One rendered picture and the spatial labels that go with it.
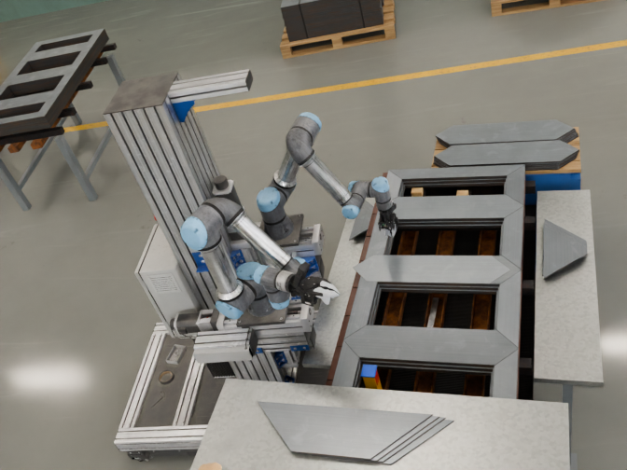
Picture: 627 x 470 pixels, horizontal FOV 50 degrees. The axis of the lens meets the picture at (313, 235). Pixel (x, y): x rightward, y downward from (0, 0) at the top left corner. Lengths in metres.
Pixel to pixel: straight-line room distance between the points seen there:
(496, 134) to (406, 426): 2.09
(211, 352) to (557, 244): 1.70
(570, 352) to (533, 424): 0.64
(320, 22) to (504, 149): 3.73
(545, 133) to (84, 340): 3.27
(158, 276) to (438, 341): 1.29
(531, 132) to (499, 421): 2.01
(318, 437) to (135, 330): 2.52
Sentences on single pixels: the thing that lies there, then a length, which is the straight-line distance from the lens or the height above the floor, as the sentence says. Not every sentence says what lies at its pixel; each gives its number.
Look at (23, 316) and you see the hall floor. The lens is 5.46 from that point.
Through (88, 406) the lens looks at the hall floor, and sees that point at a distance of 4.55.
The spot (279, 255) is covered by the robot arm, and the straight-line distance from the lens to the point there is 2.65.
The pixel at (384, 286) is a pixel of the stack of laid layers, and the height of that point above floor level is 0.84.
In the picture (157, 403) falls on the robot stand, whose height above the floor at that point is 0.21.
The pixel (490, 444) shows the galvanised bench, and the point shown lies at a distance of 2.44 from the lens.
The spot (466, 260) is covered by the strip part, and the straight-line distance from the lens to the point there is 3.25.
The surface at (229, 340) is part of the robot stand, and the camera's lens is 3.08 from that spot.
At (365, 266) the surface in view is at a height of 0.87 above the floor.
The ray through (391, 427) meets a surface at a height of 1.07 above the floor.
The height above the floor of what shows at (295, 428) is 1.07.
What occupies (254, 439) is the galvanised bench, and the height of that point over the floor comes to 1.05.
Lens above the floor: 3.15
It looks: 40 degrees down
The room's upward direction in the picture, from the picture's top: 17 degrees counter-clockwise
